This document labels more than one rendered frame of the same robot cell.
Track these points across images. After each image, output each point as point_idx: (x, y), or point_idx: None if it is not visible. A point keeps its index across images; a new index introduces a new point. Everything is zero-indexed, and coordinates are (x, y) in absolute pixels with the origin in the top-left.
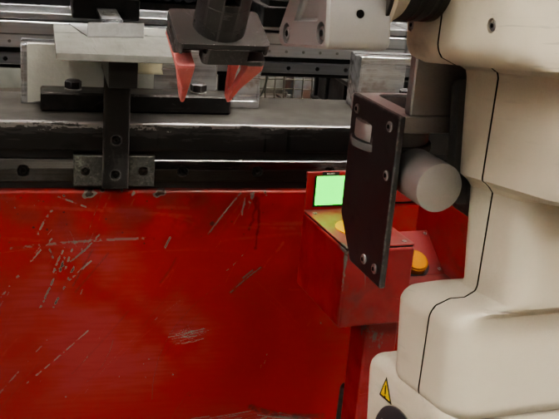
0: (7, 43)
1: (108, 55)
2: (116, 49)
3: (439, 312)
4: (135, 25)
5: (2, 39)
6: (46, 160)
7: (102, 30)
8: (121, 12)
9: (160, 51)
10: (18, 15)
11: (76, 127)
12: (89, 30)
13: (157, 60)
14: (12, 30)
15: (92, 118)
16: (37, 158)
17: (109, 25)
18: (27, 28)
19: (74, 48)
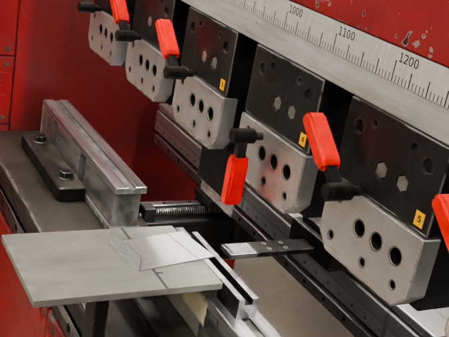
0: (273, 236)
1: (12, 258)
2: (47, 260)
3: None
4: (135, 255)
5: (271, 230)
6: (75, 331)
7: (117, 244)
8: (317, 255)
9: (55, 283)
10: (286, 214)
11: None
12: (109, 238)
13: (24, 285)
14: (278, 226)
15: (108, 321)
16: (75, 326)
17: (121, 242)
18: (286, 230)
19: (32, 241)
